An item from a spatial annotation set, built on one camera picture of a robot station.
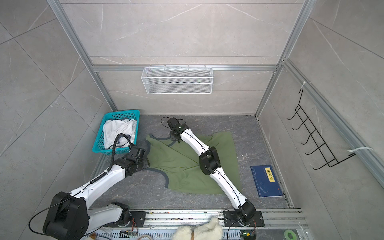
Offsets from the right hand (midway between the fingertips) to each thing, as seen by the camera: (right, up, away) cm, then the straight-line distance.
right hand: (177, 136), depth 106 cm
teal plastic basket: (-49, -5, -13) cm, 51 cm away
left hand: (-17, -13, -19) cm, 28 cm away
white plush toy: (+20, -38, -44) cm, 61 cm away
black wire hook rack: (+68, -2, -43) cm, 81 cm away
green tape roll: (+58, -45, -37) cm, 82 cm away
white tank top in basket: (-46, +7, -2) cm, 46 cm away
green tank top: (+4, -17, -14) cm, 23 cm away
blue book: (+55, -26, -20) cm, 64 cm away
